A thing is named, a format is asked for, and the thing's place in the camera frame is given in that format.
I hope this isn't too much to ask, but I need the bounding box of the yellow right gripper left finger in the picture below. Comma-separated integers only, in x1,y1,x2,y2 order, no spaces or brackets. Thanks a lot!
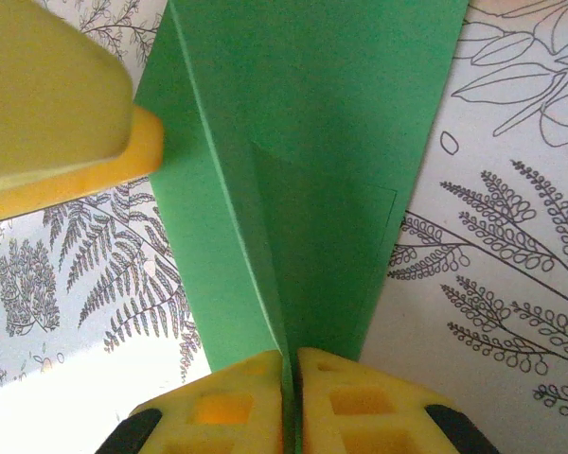
94,349,285,454

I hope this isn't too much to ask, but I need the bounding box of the floral patterned table cover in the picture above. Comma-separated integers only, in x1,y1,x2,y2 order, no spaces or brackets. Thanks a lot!
0,0,568,454

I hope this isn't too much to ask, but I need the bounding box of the green paper sheet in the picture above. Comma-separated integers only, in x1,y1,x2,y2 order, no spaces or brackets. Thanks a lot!
132,0,470,454

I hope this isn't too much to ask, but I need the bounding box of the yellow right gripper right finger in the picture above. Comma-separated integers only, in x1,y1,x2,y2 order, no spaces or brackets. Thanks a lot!
295,346,503,454

